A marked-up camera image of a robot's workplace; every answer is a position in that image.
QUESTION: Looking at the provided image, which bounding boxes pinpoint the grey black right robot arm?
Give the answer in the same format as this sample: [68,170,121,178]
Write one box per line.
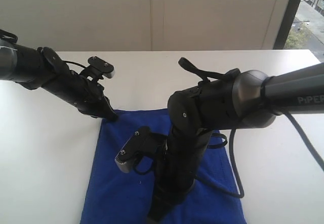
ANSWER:
[148,63,323,222]

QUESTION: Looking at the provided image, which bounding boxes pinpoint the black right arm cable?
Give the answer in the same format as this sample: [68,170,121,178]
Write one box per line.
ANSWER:
[133,57,324,199]

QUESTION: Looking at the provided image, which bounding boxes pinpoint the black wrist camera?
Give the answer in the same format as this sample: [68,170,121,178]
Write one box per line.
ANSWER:
[79,56,115,82]
[114,126,167,175]

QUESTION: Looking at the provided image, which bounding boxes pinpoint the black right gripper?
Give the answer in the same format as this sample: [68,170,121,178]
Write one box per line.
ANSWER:
[147,127,212,223]

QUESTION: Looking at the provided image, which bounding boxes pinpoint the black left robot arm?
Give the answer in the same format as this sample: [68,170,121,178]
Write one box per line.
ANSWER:
[1,40,118,122]

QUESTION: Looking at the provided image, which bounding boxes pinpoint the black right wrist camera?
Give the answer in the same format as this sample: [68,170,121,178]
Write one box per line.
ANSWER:
[114,126,167,175]

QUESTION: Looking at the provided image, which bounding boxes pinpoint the dark window frame post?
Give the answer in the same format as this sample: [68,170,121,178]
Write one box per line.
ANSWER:
[273,0,301,50]

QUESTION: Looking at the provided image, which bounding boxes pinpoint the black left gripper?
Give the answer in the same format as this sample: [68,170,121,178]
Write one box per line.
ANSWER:
[42,66,118,122]

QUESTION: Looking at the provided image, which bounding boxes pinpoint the blue terry towel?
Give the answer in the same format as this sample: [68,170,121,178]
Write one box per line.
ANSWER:
[80,109,246,223]

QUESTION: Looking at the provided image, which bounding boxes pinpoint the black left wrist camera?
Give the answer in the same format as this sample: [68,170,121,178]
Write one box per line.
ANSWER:
[79,56,115,82]

